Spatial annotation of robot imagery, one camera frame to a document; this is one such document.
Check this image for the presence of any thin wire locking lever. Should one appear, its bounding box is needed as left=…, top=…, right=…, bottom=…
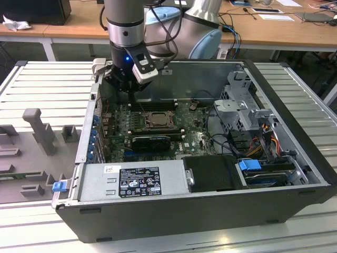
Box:
left=138, top=101, right=150, bottom=119

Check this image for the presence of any silver CPU green edge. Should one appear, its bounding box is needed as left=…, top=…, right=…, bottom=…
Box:
left=152, top=112, right=171, bottom=125

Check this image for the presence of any metal socket cover frame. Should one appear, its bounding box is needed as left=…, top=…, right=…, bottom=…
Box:
left=145, top=110, right=175, bottom=129

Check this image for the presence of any CPU socket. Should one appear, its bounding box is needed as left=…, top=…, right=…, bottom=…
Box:
left=144, top=110, right=176, bottom=130

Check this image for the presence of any wooden desk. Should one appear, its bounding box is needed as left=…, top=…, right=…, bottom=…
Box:
left=0, top=0, right=337, bottom=63

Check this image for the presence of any voltage regulator heat sink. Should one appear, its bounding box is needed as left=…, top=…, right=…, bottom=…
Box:
left=125, top=112, right=145, bottom=130

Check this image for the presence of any black graphics card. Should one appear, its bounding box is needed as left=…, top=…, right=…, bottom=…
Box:
left=131, top=135, right=172, bottom=153

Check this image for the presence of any black box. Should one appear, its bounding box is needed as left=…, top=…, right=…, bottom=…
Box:
left=0, top=0, right=72, bottom=26

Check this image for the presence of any green motherboard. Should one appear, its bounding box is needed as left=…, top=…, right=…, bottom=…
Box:
left=104, top=101, right=230, bottom=163

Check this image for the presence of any crumpled white paper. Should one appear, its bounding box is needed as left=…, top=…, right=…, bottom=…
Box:
left=2, top=14, right=32, bottom=32

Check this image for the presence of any grey parts rack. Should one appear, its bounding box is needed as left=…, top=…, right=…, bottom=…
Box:
left=0, top=107, right=83, bottom=204

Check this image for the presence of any silver perforated drive cage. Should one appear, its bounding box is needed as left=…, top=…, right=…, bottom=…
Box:
left=213, top=70, right=280, bottom=134

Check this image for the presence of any grey power supply unit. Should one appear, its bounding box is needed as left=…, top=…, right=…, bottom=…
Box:
left=68, top=160, right=191, bottom=205

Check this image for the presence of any blue plastic latch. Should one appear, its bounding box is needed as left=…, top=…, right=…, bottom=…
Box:
left=52, top=180, right=66, bottom=193

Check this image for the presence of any black plastic shroud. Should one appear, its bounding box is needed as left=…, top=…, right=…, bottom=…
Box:
left=182, top=154, right=244, bottom=193

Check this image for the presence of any white framed tablet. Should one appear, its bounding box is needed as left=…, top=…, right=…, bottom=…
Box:
left=251, top=7, right=284, bottom=14

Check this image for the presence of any green RAM stick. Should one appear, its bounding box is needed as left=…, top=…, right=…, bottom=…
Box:
left=0, top=172, right=27, bottom=181

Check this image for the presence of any white paper sheet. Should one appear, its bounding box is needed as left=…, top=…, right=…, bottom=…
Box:
left=259, top=13, right=295, bottom=22

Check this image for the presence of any hard disk in blue carrier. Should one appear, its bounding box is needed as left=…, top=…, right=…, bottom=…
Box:
left=238, top=158, right=294, bottom=188

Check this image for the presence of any black silver PC case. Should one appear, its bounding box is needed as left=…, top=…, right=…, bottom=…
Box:
left=51, top=57, right=337, bottom=245

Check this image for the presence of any grey laptop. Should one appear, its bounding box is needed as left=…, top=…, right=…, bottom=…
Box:
left=294, top=12, right=335, bottom=24

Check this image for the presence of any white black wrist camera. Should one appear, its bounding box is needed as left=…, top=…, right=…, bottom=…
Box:
left=131, top=46, right=159, bottom=85

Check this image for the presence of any thin red wire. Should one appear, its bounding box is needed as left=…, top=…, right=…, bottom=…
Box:
left=101, top=96, right=113, bottom=117

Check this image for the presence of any yellow orange wire bundle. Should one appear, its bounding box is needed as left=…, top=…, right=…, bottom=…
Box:
left=247, top=130, right=281, bottom=157

